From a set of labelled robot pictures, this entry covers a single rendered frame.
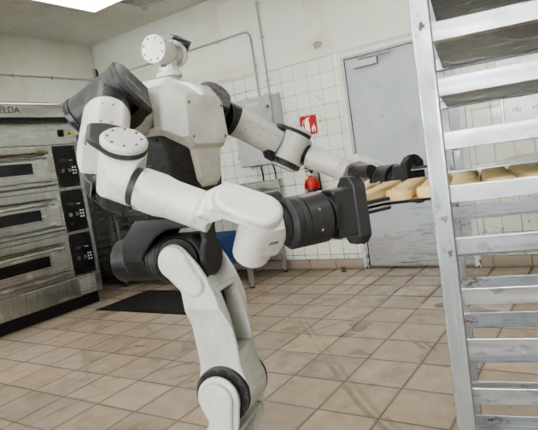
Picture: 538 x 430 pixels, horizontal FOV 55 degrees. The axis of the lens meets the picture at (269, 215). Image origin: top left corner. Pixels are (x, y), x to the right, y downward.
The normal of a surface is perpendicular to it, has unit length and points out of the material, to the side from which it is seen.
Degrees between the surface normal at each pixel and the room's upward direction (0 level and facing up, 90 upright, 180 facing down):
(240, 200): 47
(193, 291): 90
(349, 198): 89
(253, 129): 98
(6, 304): 92
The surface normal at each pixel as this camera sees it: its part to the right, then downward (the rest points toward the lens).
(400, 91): -0.54, 0.16
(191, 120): 0.92, -0.08
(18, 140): 0.83, -0.07
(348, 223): 0.40, 0.01
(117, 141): 0.24, -0.79
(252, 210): 0.18, -0.65
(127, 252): -0.35, 0.15
